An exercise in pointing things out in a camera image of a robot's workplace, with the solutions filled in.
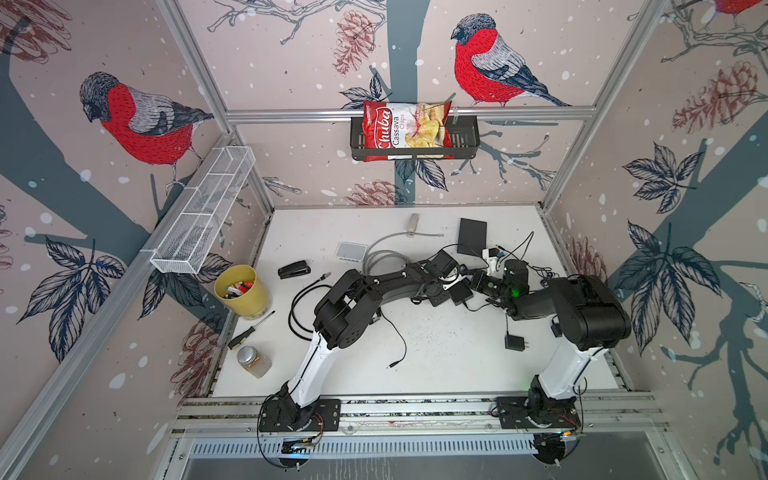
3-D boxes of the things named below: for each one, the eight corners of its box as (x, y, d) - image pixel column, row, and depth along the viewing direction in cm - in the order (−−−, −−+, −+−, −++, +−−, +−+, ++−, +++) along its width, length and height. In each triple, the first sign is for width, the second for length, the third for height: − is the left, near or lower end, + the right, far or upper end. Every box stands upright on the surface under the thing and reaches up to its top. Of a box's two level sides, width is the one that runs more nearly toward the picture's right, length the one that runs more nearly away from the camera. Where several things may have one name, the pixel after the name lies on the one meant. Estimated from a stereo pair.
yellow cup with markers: (229, 320, 93) (205, 297, 81) (241, 289, 100) (220, 264, 88) (270, 320, 93) (252, 297, 81) (279, 289, 100) (263, 264, 88)
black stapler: (281, 282, 101) (278, 277, 99) (279, 273, 104) (277, 268, 101) (311, 272, 104) (309, 266, 101) (309, 263, 106) (307, 258, 104)
